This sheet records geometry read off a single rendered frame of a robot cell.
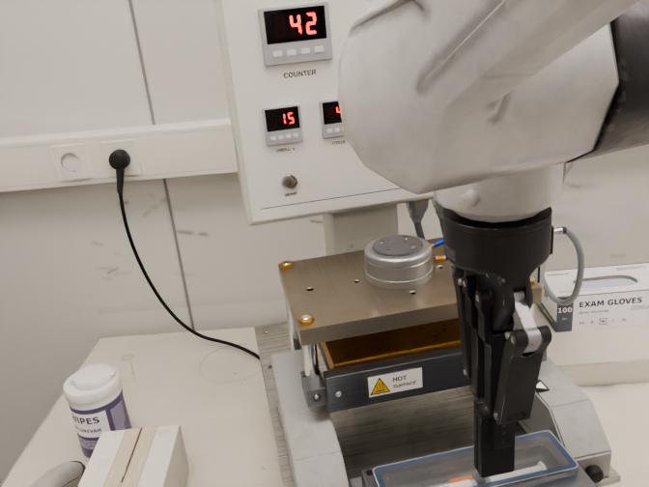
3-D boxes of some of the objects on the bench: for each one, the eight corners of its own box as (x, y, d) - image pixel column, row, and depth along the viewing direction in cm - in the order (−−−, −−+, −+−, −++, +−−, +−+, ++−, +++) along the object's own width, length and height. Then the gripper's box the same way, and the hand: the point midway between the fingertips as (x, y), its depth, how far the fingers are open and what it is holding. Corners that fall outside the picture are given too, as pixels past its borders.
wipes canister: (94, 433, 110) (72, 359, 105) (142, 430, 110) (125, 357, 104) (74, 469, 102) (51, 391, 97) (127, 465, 102) (107, 387, 96)
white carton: (534, 302, 130) (536, 271, 127) (648, 294, 129) (652, 261, 126) (554, 332, 119) (556, 298, 116) (679, 323, 118) (684, 287, 115)
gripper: (417, 187, 51) (427, 429, 60) (483, 246, 39) (482, 538, 48) (507, 175, 52) (503, 415, 61) (597, 229, 40) (576, 518, 49)
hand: (493, 436), depth 53 cm, fingers closed
